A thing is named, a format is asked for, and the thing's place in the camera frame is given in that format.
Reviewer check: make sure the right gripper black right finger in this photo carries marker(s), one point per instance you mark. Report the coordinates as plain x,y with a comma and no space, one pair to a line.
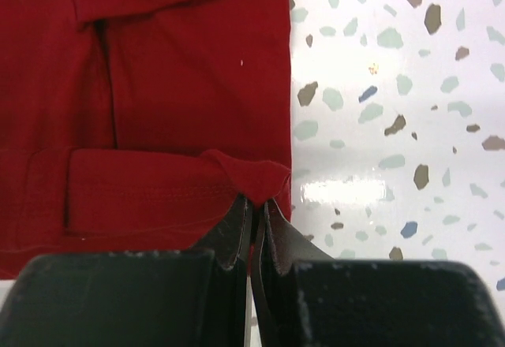
304,297

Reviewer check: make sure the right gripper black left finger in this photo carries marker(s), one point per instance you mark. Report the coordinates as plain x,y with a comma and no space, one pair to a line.
195,297

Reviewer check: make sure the dark red t-shirt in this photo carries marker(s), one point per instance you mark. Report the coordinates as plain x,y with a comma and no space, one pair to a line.
135,124

